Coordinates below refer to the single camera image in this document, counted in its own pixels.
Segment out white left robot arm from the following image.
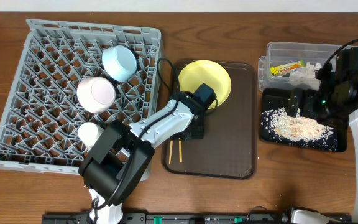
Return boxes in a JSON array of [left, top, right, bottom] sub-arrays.
[[79, 90, 216, 223]]

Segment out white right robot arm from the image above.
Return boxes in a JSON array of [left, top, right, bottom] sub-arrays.
[[287, 77, 358, 223]]

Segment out wooden chopstick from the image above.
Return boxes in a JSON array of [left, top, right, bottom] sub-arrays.
[[178, 140, 183, 163], [168, 140, 173, 164]]

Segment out green orange snack wrapper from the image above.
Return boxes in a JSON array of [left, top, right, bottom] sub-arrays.
[[270, 60, 305, 77]]

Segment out black rectangular tray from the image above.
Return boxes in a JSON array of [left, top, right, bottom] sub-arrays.
[[259, 88, 347, 152]]

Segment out rice and nuts pile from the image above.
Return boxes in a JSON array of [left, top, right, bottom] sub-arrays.
[[261, 107, 336, 147]]

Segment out brown serving tray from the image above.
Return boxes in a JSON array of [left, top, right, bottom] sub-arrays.
[[162, 62, 259, 180]]

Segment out white tissue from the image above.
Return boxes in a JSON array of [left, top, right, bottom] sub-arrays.
[[289, 62, 322, 90]]

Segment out yellow round plate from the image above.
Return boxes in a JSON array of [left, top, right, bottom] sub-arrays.
[[178, 60, 232, 109]]

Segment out clear plastic bin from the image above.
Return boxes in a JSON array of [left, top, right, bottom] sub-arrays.
[[258, 42, 340, 91]]

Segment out grey dish rack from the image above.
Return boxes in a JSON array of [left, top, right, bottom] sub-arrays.
[[0, 19, 163, 174]]

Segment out white cup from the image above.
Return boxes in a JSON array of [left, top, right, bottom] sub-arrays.
[[78, 122, 104, 148]]

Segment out pink bowl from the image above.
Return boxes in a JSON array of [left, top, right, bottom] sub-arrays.
[[77, 77, 116, 114]]

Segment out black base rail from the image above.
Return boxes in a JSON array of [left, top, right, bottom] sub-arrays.
[[42, 207, 290, 224]]

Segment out light blue bowl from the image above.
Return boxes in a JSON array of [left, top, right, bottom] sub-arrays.
[[102, 45, 137, 82]]

